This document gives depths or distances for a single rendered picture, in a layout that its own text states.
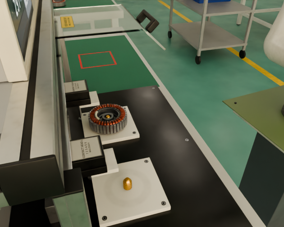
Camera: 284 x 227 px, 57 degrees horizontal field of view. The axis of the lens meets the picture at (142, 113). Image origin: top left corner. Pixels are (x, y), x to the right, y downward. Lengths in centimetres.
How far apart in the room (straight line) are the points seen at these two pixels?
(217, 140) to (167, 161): 131
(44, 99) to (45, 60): 10
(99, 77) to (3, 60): 81
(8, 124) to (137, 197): 39
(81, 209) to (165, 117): 57
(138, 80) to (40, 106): 81
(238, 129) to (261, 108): 115
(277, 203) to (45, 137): 97
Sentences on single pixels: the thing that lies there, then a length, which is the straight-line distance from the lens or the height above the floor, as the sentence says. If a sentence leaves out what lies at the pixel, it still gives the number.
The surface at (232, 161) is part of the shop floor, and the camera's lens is 185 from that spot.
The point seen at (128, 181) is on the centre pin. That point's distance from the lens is 59.
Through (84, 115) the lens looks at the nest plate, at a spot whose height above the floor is 78.
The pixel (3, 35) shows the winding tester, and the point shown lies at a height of 117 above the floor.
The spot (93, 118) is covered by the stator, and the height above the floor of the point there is 82.
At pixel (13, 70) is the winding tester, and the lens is 33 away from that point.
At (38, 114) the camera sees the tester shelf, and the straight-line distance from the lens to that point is 27.
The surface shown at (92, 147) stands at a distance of 51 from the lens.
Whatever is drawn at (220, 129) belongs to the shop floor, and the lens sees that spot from 208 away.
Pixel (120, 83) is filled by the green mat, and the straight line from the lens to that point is 105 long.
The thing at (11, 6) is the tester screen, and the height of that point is 119.
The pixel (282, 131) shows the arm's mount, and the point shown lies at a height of 75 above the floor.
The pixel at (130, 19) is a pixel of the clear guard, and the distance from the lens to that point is 71.
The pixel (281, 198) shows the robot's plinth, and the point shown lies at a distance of 110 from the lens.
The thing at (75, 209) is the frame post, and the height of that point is 101.
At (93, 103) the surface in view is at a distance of 70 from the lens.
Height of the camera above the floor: 126
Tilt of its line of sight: 36 degrees down
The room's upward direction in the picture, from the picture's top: straight up
